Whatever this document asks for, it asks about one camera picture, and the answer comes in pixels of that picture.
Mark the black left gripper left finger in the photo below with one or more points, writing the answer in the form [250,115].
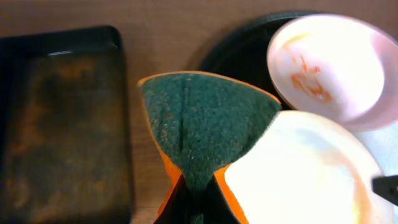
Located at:
[177,207]

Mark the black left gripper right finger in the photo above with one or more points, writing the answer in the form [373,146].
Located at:
[215,207]

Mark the grey-white plate with sauce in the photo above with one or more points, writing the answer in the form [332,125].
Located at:
[382,143]

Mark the rectangular black tray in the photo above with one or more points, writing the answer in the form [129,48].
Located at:
[65,153]

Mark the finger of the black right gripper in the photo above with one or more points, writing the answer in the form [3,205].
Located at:
[386,187]

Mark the cream white plate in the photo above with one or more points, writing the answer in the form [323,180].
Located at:
[308,169]

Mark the pinkish plate with sauce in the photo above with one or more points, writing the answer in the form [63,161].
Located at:
[336,66]

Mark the round black tray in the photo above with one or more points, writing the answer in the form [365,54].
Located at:
[242,54]

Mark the green and orange sponge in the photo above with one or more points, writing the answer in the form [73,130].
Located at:
[201,123]

